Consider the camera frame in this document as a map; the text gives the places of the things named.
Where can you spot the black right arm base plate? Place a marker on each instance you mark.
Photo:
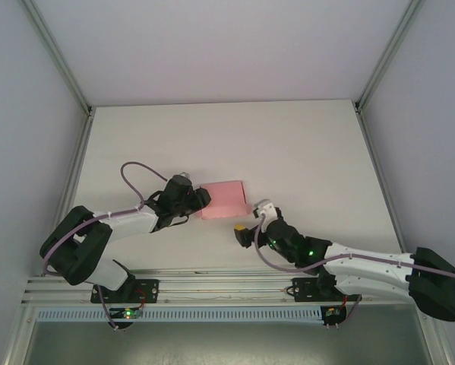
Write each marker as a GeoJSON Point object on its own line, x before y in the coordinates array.
{"type": "Point", "coordinates": [305, 291]}

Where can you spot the grey metal sheet panel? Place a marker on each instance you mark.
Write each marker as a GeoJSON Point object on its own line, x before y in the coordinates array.
{"type": "Point", "coordinates": [227, 344]}

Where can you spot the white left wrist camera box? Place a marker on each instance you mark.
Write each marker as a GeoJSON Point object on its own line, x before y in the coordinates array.
{"type": "Point", "coordinates": [185, 175]}

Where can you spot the aluminium mounting rail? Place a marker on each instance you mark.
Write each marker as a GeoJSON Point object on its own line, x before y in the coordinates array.
{"type": "Point", "coordinates": [227, 292]}

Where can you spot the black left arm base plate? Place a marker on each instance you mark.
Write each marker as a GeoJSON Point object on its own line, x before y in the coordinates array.
{"type": "Point", "coordinates": [151, 291]}

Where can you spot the aluminium frame leg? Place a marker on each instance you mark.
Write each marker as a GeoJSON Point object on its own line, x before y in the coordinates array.
{"type": "Point", "coordinates": [445, 342]}
{"type": "Point", "coordinates": [16, 350]}

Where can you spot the aluminium table side rail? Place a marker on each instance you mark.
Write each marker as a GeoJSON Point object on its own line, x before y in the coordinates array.
{"type": "Point", "coordinates": [383, 182]}
{"type": "Point", "coordinates": [73, 182]}

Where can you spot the circuit board with green light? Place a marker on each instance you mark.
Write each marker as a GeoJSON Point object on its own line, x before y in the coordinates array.
{"type": "Point", "coordinates": [128, 313]}

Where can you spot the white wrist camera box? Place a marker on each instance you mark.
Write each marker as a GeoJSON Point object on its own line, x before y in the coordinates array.
{"type": "Point", "coordinates": [265, 209]}
{"type": "Point", "coordinates": [185, 175]}

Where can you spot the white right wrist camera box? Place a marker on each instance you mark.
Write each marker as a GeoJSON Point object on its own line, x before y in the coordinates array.
{"type": "Point", "coordinates": [265, 209]}

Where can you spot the aluminium frame post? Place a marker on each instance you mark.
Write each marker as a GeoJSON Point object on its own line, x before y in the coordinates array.
{"type": "Point", "coordinates": [56, 57]}
{"type": "Point", "coordinates": [390, 49]}

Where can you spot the small green circuit board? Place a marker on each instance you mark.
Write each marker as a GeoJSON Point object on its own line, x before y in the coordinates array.
{"type": "Point", "coordinates": [331, 313]}

